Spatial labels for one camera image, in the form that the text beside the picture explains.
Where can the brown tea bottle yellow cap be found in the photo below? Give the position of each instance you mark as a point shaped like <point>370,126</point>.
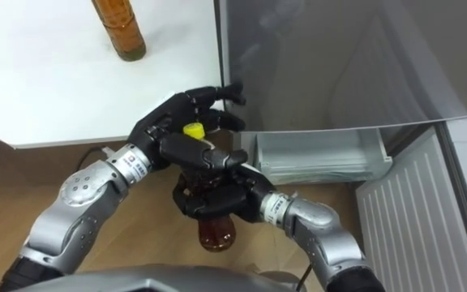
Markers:
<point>217,239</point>

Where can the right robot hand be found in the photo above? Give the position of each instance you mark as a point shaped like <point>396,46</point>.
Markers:
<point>221,200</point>

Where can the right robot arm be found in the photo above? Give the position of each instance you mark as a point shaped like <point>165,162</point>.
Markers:
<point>322,239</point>

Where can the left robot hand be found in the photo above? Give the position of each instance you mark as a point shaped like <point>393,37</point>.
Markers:
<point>176,109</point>

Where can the grey fridge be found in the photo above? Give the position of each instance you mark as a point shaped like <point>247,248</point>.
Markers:
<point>412,211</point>

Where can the robot body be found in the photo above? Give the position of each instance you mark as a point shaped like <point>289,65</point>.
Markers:
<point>156,280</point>

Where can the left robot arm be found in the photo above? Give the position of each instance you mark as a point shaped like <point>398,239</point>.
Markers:
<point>75,219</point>

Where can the grey fridge door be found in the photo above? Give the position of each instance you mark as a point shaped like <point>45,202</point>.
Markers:
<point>318,69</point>

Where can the white table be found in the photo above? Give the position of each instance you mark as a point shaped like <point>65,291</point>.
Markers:
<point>47,81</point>

